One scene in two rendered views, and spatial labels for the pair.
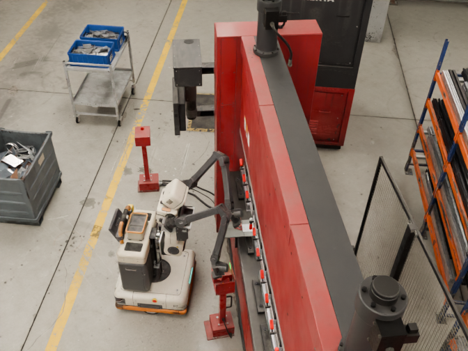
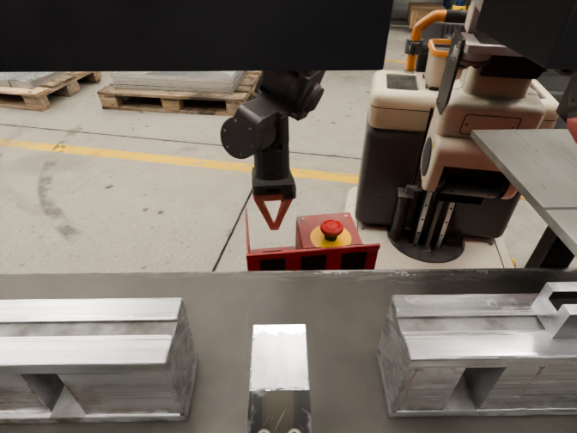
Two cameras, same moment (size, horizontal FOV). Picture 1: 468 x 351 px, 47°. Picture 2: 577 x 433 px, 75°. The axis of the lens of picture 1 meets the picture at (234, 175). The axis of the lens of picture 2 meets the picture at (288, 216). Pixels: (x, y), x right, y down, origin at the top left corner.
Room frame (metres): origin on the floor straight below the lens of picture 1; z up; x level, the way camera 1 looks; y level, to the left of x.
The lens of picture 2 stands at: (2.70, -0.41, 1.22)
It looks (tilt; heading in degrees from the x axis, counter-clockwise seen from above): 38 degrees down; 97
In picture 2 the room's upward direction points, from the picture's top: straight up
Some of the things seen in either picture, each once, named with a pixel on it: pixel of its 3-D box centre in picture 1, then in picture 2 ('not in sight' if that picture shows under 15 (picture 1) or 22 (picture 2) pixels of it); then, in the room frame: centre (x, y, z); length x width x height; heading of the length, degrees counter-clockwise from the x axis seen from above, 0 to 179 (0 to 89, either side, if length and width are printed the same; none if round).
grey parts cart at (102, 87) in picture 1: (102, 77); not in sight; (6.07, 1.79, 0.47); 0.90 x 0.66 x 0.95; 176
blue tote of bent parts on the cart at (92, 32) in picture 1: (102, 37); not in sight; (6.32, 1.77, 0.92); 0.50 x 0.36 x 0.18; 86
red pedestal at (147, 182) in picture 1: (145, 159); not in sight; (4.51, 0.99, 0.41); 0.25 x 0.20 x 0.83; 98
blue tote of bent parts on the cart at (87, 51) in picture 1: (92, 53); not in sight; (5.90, 1.82, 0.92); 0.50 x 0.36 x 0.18; 86
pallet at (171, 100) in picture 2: not in sight; (187, 87); (1.43, 2.73, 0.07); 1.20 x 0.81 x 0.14; 179
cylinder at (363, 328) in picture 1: (386, 338); not in sight; (1.07, -0.59, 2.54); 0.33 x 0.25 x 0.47; 8
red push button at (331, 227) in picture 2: not in sight; (331, 232); (2.71, 0.08, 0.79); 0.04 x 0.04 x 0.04
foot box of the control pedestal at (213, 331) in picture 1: (219, 324); not in sight; (2.66, 0.09, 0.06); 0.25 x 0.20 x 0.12; 103
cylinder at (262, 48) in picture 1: (273, 26); not in sight; (3.55, -0.25, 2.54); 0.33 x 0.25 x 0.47; 8
